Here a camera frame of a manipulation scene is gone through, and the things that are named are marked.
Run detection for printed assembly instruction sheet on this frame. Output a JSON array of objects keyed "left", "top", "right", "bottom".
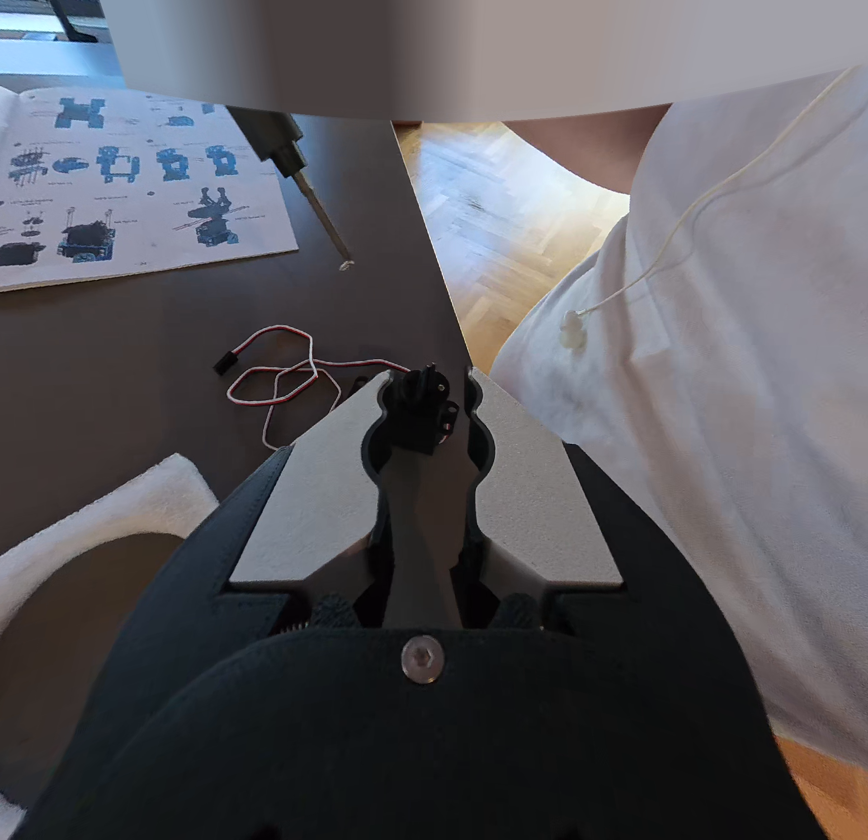
[{"left": 0, "top": 86, "right": 300, "bottom": 293}]

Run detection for black curved bar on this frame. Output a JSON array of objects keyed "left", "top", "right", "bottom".
[{"left": 37, "top": 0, "right": 100, "bottom": 42}]

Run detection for grey screwdriver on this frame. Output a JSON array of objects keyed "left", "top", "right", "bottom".
[{"left": 226, "top": 106, "right": 354, "bottom": 263}]

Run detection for dark desk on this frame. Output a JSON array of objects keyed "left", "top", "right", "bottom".
[{"left": 0, "top": 40, "right": 476, "bottom": 814}]

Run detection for white earphone with cord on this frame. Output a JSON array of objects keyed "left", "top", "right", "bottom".
[{"left": 559, "top": 67, "right": 857, "bottom": 354}]

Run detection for black servo motor with wires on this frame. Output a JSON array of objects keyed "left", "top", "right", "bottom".
[{"left": 214, "top": 325, "right": 415, "bottom": 452}]

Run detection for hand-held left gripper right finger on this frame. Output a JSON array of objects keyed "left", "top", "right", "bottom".
[{"left": 462, "top": 367, "right": 626, "bottom": 591}]

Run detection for person's right forearm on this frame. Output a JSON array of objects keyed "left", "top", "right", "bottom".
[{"left": 502, "top": 104, "right": 674, "bottom": 196}]

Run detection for white foam packaging piece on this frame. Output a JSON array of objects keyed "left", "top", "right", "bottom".
[{"left": 0, "top": 452, "right": 222, "bottom": 831}]

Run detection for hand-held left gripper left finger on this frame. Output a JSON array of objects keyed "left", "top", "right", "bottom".
[{"left": 229, "top": 370, "right": 397, "bottom": 590}]

